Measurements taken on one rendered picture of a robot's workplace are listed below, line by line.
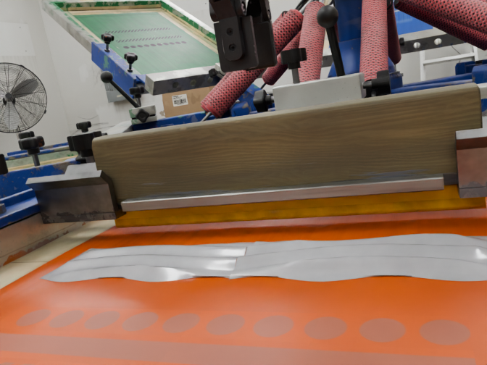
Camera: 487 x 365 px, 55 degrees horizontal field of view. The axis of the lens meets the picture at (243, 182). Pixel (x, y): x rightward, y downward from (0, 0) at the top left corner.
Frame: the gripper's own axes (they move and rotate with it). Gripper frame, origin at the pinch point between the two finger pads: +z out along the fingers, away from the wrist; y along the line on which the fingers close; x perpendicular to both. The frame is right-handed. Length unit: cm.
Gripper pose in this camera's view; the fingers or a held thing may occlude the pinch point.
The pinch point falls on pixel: (247, 47)
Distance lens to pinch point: 41.9
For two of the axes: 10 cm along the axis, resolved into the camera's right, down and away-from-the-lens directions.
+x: 9.2, -0.7, -3.8
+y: -3.5, 2.4, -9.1
